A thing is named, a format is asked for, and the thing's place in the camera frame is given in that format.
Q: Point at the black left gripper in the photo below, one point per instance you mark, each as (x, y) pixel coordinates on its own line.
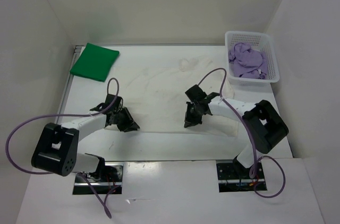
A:
(129, 125)

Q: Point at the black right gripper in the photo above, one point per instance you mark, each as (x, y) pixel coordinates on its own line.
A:
(189, 120)

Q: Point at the white t shirt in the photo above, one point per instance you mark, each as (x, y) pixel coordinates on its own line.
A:
(155, 96)

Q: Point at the green t shirt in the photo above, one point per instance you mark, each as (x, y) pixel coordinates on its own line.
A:
(94, 63)

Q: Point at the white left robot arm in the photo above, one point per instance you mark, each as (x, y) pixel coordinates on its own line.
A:
(57, 149)

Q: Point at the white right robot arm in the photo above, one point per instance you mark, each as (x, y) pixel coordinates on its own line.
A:
(264, 126)

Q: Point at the lavender t shirt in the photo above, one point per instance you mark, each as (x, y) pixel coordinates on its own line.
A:
(247, 62)

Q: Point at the white plastic basket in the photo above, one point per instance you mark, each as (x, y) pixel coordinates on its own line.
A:
(260, 42)

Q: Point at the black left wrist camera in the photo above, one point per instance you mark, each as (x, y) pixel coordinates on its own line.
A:
(112, 103)

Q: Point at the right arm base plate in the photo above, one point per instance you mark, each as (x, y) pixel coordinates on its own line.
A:
(229, 180)

